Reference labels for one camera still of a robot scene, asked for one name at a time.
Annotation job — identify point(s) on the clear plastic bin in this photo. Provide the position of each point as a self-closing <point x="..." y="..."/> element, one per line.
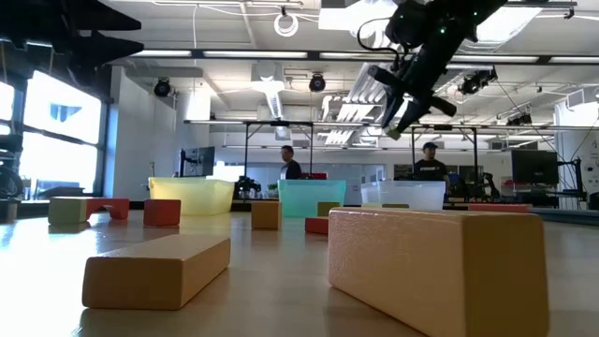
<point x="407" y="194"/>

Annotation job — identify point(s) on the red background object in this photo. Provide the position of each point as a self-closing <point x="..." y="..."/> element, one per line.
<point x="314" y="176"/>

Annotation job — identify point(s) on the black background robot arm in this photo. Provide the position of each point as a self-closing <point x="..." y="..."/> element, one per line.
<point x="248" y="187"/>
<point x="489" y="185"/>

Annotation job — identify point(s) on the teal translucent plastic bin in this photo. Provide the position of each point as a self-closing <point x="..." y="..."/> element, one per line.
<point x="309" y="196"/>

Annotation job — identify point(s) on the green wooden cube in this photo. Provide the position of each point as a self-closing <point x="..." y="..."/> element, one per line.
<point x="327" y="209"/>

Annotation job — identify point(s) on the black aluminium table frame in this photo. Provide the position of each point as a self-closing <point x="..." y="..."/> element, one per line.
<point x="561" y="216"/>

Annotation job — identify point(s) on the yellow translucent plastic bin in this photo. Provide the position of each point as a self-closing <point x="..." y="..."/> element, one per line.
<point x="192" y="196"/>

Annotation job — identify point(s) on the orange wooden cube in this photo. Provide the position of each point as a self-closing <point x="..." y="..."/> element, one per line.
<point x="266" y="215"/>

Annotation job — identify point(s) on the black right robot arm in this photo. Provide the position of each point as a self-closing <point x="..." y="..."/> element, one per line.
<point x="449" y="19"/>

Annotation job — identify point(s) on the black ceiling light rail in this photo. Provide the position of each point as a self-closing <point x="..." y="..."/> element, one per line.
<point x="311" y="54"/>

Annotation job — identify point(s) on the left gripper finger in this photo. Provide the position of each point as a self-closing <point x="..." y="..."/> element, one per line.
<point x="103" y="19"/>
<point x="98" y="47"/>

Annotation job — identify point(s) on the red wooden cube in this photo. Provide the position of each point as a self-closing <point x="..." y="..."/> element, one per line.
<point x="162" y="213"/>

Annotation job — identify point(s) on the black computer monitor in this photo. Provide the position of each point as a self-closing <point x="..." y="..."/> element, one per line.
<point x="534" y="167"/>
<point x="199" y="161"/>

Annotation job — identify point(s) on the long orange wooden block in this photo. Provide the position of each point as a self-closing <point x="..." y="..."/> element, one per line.
<point x="150" y="276"/>
<point x="421" y="267"/>

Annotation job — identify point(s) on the red wooden arch block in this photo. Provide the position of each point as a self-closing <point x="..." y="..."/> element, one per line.
<point x="114" y="206"/>

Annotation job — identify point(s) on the green wooden block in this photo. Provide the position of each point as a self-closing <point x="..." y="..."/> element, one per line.
<point x="395" y="206"/>
<point x="68" y="210"/>

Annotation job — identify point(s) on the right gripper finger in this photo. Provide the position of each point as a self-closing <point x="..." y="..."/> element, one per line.
<point x="393" y="112"/>
<point x="412" y="114"/>

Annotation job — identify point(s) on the person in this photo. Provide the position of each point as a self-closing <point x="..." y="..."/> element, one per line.
<point x="429" y="168"/>
<point x="291" y="168"/>

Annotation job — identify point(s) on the black metal frame stand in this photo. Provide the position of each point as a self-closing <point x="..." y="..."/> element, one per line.
<point x="475" y="159"/>
<point x="246" y="150"/>

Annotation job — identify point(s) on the black ceiling spotlight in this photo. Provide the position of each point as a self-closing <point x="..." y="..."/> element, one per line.
<point x="317" y="83"/>
<point x="162" y="88"/>
<point x="519" y="120"/>
<point x="477" y="81"/>

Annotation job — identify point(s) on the bright large window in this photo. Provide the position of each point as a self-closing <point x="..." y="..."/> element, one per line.
<point x="61" y="159"/>

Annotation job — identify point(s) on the red rectangular wooden block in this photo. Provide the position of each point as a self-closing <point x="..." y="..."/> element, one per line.
<point x="317" y="225"/>

